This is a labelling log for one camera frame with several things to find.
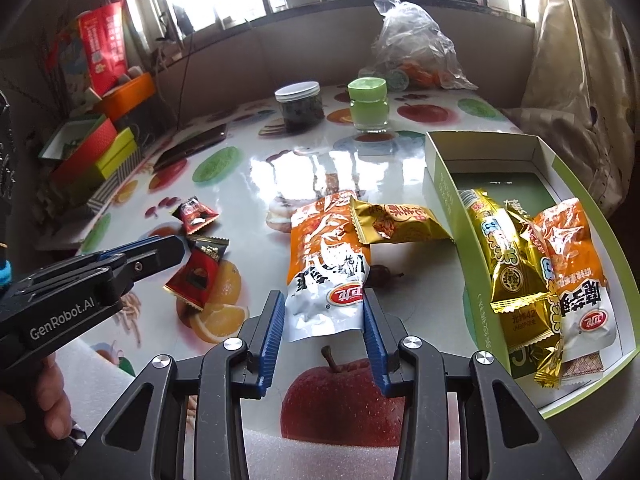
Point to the dark smartphone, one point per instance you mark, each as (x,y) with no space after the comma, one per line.
(192,147)

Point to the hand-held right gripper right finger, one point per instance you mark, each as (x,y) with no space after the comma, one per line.
(377,345)

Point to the orange box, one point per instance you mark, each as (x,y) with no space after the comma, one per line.
(125,95)

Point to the yellow green box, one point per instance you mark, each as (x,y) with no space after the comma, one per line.
(117,155)

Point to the dark red snack packet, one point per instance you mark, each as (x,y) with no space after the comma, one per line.
(192,280)

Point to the white lid clear jar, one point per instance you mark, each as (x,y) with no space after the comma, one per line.
(299,110)

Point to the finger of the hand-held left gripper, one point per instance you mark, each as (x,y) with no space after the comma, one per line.
(150,260)
(120,251)

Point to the colourful paper bag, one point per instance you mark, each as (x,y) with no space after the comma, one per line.
(70,65)

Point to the yellow snack packet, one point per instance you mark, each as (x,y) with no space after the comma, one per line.
(400,220)

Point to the fruit print tablecloth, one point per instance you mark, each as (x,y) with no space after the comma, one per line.
(280,170)

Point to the red paper bag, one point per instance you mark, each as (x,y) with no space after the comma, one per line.
(105,45)

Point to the green glass jar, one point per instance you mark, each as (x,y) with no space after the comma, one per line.
(369,105)

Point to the long gold snack bar packet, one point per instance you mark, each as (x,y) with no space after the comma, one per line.
(505,250)

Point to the pink candy packet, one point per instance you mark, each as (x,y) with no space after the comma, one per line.
(585,367)

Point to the red textured box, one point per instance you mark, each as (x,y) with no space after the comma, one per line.
(90,152)

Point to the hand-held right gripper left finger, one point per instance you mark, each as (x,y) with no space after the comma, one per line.
(270,340)

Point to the cream patterned curtain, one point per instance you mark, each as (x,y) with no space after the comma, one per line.
(575,85)

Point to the black white striped box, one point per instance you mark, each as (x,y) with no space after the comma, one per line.
(115,185)

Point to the small red black snack packet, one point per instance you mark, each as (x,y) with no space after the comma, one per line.
(197,215)

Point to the person's left hand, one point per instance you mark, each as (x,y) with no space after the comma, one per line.
(55,400)

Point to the green white cardboard box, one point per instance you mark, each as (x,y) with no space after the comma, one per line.
(450,185)

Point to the clear plastic bag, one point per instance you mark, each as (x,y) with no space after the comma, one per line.
(415,35)

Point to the small dark snack packet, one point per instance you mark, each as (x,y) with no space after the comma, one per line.
(210,247)

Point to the orange white snack pouch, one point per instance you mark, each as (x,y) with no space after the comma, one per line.
(575,280)
(325,260)

